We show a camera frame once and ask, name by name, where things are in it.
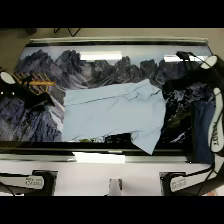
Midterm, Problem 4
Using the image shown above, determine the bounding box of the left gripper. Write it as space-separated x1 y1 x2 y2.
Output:
29 92 56 109

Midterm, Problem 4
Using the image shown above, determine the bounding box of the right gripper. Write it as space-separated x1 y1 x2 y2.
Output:
161 79 193 96

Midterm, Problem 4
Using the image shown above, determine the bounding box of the light blue shirt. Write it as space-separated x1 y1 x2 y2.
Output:
61 78 168 156

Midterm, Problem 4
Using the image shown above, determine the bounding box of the dark blue garment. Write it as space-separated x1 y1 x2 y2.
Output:
191 99 216 165

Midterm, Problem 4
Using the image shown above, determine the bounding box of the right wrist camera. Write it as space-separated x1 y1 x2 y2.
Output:
175 50 195 63

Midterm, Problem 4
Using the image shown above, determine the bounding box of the black cable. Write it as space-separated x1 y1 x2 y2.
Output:
196 163 216 197

